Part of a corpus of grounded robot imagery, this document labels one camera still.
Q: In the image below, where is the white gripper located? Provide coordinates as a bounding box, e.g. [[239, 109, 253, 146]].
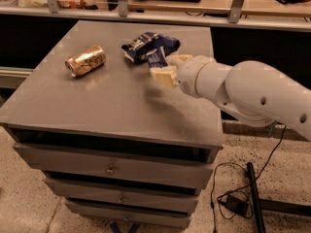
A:
[[150, 54, 215, 98]]

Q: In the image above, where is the blue rxbar blueberry wrapper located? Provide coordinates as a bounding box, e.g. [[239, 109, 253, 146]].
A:
[[147, 47, 167, 68]]

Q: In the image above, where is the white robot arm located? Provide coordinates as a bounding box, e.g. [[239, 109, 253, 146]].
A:
[[150, 54, 311, 140]]

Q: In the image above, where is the blue chip bag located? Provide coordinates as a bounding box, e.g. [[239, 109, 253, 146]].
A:
[[121, 32, 181, 63]]

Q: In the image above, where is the gold drink can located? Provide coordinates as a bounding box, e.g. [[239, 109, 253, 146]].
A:
[[65, 45, 106, 77]]

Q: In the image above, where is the grey drawer cabinet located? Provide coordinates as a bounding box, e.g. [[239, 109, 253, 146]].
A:
[[0, 19, 225, 229]]

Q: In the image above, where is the top grey drawer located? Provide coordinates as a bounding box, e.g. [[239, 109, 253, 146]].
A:
[[14, 143, 212, 189]]

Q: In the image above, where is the grey drawer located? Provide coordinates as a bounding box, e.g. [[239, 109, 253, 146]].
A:
[[45, 178, 198, 215], [65, 200, 190, 228], [14, 143, 212, 189]]

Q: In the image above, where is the middle grey drawer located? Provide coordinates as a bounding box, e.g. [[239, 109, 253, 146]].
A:
[[45, 178, 198, 215]]

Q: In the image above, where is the black power adapter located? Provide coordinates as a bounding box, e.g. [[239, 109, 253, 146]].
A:
[[225, 195, 248, 216]]

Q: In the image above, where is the bottom grey drawer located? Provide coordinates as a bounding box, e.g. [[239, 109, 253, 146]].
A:
[[65, 200, 190, 228]]

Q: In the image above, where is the black floor bar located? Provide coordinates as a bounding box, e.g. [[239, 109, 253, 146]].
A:
[[247, 162, 266, 233]]

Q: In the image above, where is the metal railing frame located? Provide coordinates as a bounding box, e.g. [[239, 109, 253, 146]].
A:
[[0, 0, 311, 33]]

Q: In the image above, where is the black cable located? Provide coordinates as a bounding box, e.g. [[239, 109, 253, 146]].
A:
[[209, 125, 288, 233]]

